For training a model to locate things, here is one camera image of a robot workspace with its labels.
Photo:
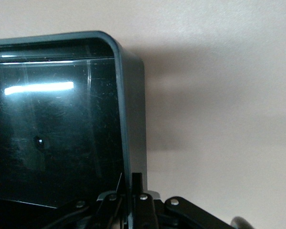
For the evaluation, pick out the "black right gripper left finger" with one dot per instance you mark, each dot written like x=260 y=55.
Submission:
x=109 y=207

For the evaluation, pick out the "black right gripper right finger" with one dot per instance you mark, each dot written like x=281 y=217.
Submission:
x=147 y=212

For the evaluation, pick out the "black plastic box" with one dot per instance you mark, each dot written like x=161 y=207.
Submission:
x=50 y=119

